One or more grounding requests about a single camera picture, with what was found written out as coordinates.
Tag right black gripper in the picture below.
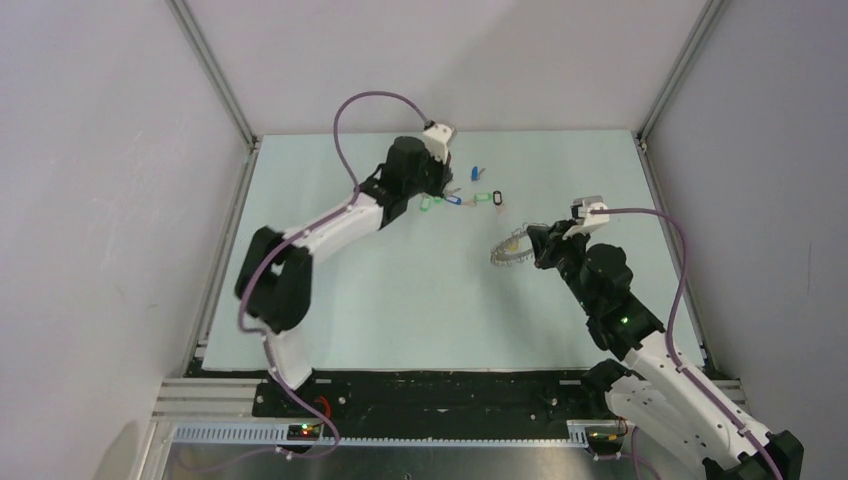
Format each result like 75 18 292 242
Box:
527 219 598 313

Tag metal keyring disc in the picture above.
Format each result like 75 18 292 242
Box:
489 224 534 267

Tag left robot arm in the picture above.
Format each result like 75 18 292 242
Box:
235 124 454 417

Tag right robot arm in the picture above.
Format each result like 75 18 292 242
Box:
526 220 804 479

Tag blue tag key far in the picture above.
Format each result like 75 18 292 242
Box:
470 166 485 182

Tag black tag key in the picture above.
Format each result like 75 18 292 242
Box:
492 190 505 215

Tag right electronics board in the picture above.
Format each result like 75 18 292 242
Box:
587 431 626 443

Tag electronics board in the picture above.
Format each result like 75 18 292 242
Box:
587 431 626 443
285 423 323 442

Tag left electronics board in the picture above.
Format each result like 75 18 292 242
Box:
285 423 323 442

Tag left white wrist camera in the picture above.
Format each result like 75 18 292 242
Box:
422 120 457 164

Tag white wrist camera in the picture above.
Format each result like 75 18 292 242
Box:
563 195 610 238
422 120 457 164

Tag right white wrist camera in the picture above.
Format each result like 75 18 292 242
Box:
563 195 610 238

